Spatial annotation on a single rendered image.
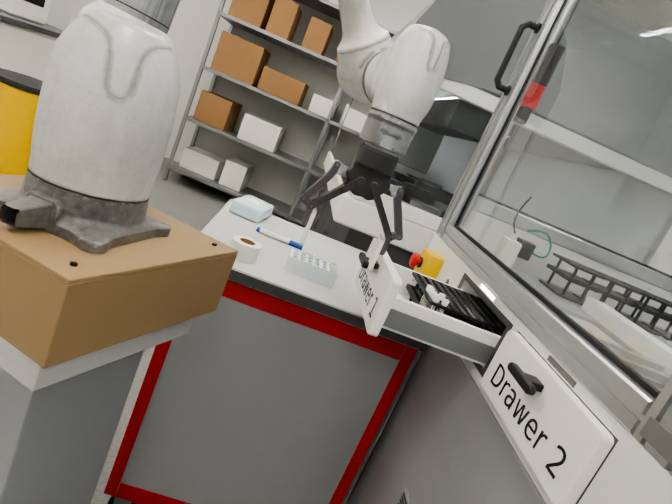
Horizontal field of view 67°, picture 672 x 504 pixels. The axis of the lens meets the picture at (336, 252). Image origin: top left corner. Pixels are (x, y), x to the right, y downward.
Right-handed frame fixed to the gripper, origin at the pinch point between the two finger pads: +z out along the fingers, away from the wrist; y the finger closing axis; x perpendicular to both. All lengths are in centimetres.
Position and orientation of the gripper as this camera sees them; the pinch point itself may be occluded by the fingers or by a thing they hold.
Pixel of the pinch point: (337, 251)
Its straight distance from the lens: 94.6
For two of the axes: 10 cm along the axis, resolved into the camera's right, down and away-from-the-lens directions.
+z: -3.8, 8.9, 2.4
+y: 9.2, 3.6, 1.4
